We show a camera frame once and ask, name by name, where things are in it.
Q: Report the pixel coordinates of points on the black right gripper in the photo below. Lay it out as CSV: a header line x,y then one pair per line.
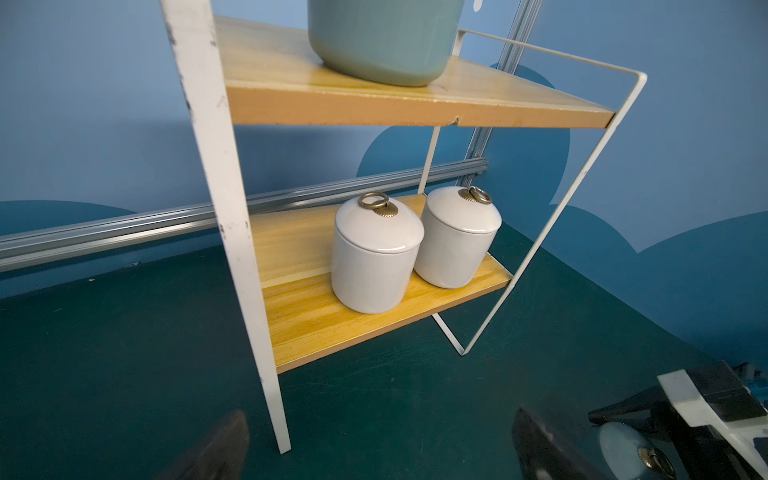
x,y
695,453

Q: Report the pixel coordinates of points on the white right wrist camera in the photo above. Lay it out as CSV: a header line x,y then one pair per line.
x,y
713,396

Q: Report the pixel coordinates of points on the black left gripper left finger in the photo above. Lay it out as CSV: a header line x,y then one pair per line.
x,y
220,454

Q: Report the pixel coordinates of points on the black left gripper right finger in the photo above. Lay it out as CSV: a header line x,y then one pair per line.
x,y
545,454

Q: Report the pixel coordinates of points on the white metal wooden shelf rack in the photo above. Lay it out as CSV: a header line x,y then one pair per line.
x,y
236,72

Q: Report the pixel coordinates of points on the horizontal aluminium back rail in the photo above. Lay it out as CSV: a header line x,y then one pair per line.
x,y
39,247

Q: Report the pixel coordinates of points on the teal tea canister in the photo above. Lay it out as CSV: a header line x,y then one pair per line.
x,y
403,43
630,455

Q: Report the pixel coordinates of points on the white tea canister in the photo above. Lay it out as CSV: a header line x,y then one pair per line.
x,y
375,246
460,224

